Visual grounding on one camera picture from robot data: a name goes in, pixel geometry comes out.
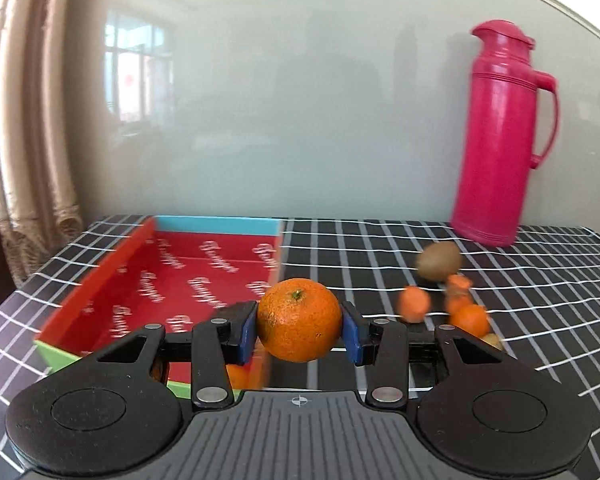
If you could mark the pink thermos jug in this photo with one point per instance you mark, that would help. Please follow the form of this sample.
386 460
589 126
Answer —
495 150

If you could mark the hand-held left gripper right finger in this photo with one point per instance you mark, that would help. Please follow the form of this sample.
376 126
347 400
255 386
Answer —
352 336

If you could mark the small tan fruit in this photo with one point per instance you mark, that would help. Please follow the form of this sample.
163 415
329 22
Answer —
493 342

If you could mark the brown kiwi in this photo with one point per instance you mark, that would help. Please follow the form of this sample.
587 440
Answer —
439 261

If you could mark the orange carrot piece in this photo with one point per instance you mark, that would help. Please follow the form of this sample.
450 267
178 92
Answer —
459 283
457 304

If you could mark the red cardboard box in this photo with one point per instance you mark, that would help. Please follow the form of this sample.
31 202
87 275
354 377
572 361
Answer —
200 265

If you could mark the large orange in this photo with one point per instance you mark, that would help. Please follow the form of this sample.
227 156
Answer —
300 322

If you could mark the beige curtain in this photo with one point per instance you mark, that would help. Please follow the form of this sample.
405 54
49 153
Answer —
25 135

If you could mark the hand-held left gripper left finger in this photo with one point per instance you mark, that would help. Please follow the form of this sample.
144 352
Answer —
246 335

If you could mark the small mandarin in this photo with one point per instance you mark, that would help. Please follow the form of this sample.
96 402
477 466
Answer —
471 320
239 378
414 305

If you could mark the black white checked tablecloth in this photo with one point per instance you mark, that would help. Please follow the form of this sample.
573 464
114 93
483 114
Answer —
530 310

